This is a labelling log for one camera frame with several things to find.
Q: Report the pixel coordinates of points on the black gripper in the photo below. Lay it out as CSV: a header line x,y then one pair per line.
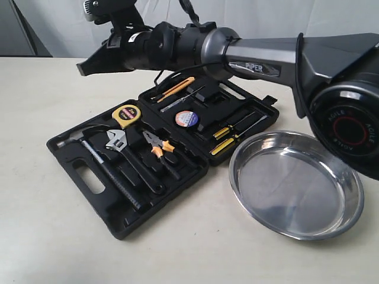
x,y
124,51

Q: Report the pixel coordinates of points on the adjustable wrench black handle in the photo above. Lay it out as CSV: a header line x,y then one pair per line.
x,y
118,142

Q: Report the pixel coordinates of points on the black plastic tool case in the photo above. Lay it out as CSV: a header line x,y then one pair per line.
x,y
217,104

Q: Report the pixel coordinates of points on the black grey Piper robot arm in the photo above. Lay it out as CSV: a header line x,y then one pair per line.
x,y
333,79

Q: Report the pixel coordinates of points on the white wrinkled backdrop curtain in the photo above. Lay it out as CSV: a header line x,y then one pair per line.
x,y
62,28

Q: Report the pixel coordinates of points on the yellow tape measure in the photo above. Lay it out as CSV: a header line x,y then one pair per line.
x,y
126,115

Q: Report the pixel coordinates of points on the steel claw hammer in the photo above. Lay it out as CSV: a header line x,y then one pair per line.
x,y
78,136

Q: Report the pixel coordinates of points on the yellow utility knife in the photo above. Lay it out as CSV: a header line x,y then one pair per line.
x,y
173,90

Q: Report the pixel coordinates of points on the electrical tape roll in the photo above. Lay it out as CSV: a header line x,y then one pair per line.
x,y
186,119

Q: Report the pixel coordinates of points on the yellow black screwdriver upper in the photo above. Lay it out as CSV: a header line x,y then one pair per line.
x,y
224,131

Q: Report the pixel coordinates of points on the round stainless steel tray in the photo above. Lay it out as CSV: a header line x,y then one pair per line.
x,y
288,182

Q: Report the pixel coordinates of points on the wrist camera mount plate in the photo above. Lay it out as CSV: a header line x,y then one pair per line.
x,y
103,11

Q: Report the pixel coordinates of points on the orange handled pliers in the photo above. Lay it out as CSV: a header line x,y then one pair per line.
x,y
157,149

